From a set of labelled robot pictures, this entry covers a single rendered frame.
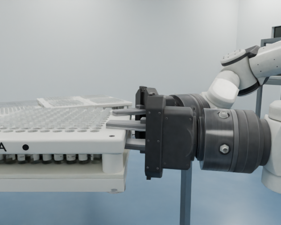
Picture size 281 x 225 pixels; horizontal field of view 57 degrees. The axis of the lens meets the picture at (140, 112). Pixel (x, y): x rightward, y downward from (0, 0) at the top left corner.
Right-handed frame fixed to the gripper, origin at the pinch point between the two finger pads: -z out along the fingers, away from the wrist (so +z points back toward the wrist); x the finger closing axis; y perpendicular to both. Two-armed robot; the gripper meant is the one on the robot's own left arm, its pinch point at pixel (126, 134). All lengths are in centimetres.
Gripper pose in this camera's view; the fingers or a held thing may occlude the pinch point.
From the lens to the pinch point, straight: 39.1
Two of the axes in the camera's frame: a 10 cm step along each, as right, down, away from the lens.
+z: 9.9, 0.5, -1.4
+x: -0.2, 9.9, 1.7
